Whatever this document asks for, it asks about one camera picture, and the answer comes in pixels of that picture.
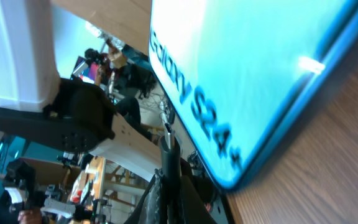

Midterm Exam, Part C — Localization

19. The blue Galaxy S24+ smartphone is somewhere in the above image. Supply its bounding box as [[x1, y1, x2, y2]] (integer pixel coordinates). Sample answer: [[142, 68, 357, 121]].
[[149, 0, 358, 192]]

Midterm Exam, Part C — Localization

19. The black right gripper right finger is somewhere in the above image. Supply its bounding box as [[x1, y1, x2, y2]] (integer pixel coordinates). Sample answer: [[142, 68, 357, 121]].
[[180, 175, 216, 224]]

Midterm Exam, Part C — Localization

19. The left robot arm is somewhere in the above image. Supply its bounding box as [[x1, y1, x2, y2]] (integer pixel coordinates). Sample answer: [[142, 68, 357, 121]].
[[0, 1, 162, 180]]

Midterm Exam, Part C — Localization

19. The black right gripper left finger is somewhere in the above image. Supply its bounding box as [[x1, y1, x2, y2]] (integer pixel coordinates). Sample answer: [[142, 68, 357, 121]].
[[131, 174, 167, 224]]

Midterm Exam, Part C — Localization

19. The black USB charging cable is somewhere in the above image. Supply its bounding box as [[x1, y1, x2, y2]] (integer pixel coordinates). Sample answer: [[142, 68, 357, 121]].
[[158, 122, 183, 224]]

